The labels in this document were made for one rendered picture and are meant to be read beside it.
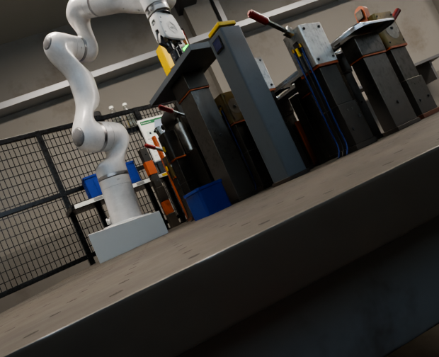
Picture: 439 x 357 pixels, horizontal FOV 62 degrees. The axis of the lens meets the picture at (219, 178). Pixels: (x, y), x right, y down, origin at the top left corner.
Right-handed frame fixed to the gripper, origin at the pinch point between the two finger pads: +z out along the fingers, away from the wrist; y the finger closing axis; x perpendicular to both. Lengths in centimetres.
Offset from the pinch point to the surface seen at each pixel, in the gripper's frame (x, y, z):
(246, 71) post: -27.3, -12.2, 22.2
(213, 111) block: -4.8, -1.2, 22.9
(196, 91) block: -3.9, -3.8, 14.9
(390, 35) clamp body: -54, 33, 25
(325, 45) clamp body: -43.5, 3.8, 23.7
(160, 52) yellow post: 98, 115, -72
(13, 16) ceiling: 223, 90, -188
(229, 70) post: -23.0, -12.7, 19.2
